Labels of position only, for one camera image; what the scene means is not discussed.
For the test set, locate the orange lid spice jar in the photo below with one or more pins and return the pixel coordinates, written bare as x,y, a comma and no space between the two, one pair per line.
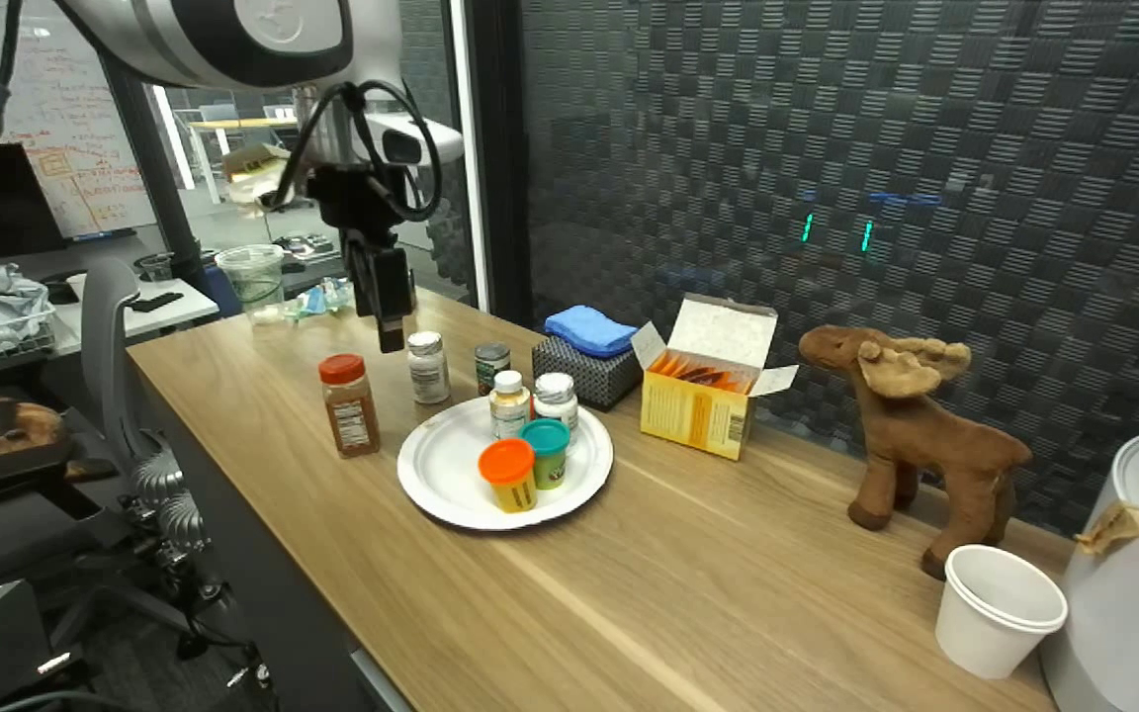
350,404

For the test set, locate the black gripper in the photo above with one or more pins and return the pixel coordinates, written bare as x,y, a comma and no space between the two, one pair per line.
366,220

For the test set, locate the white supplement bottle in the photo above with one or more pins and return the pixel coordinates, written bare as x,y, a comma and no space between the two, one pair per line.
557,396

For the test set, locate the large white bucket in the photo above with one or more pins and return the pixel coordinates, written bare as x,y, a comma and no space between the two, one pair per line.
1092,663

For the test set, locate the small glass jar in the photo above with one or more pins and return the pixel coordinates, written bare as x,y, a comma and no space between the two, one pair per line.
490,367

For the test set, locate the brown plush moose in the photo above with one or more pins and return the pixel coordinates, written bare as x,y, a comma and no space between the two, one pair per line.
907,438

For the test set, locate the orange lid play-doh tub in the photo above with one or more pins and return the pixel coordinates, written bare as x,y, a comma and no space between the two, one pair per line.
508,466

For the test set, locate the grey foam block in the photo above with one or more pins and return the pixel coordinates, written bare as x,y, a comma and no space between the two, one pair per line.
599,380

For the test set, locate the teal lid play-doh tub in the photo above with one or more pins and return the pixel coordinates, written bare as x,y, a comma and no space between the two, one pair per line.
548,441

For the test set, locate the white paper plate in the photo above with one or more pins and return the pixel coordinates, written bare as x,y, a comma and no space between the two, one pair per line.
441,474

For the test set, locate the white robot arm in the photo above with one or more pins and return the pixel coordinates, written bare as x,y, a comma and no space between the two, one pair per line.
366,154

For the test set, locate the blue cloth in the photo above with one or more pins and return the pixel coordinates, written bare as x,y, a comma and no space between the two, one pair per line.
587,331

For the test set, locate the clear vitamin bottle white cap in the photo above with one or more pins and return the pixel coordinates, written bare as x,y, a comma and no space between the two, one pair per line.
508,401

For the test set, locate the white pill bottle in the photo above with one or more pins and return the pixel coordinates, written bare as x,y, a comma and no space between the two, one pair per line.
429,371

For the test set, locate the white paper cup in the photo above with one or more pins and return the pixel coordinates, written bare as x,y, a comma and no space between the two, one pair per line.
996,612

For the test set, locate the open yellow cardboard box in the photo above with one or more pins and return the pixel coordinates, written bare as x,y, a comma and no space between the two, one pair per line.
703,380

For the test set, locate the office chair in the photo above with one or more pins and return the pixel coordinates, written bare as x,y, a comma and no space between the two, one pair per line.
156,517

